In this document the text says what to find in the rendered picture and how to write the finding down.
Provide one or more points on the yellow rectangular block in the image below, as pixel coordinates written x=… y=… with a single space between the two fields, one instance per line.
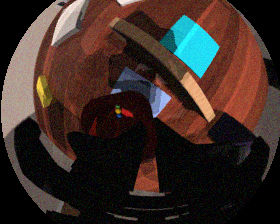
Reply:
x=43 y=91

